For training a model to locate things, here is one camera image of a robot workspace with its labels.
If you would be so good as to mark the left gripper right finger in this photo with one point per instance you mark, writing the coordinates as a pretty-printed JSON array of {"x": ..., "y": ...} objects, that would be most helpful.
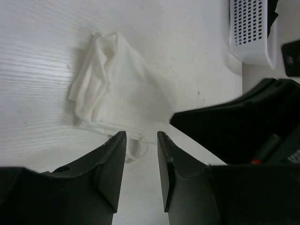
[{"x": 198, "y": 194}]

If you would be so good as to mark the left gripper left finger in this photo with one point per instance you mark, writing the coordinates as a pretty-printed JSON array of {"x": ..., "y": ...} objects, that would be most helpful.
[{"x": 83, "y": 192}]

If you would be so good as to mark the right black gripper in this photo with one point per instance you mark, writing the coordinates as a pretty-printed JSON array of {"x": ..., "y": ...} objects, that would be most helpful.
[{"x": 236, "y": 130}]

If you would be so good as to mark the white tank top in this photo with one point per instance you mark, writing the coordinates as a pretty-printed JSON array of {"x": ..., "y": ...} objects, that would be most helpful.
[{"x": 117, "y": 90}]

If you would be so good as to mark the white plastic basket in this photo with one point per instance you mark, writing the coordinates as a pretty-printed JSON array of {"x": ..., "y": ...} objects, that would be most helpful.
[{"x": 253, "y": 31}]

